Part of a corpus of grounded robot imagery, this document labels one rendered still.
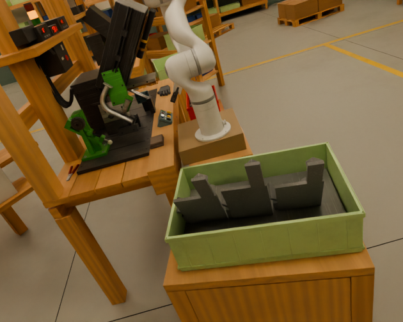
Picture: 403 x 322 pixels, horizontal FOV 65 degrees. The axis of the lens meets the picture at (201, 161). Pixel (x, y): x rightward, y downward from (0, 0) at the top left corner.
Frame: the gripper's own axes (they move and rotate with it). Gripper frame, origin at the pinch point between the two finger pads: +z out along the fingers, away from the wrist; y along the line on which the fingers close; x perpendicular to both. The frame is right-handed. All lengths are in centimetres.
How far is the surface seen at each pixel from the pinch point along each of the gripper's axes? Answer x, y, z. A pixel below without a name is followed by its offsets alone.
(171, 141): -2.5, -35.8, 11.4
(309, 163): -28, -119, -35
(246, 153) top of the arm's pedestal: -35, -60, -6
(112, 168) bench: 24, -45, 32
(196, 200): -6, -108, -6
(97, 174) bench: 31, -46, 37
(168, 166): -1, -61, 12
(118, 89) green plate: 33.7, 2.1, 5.4
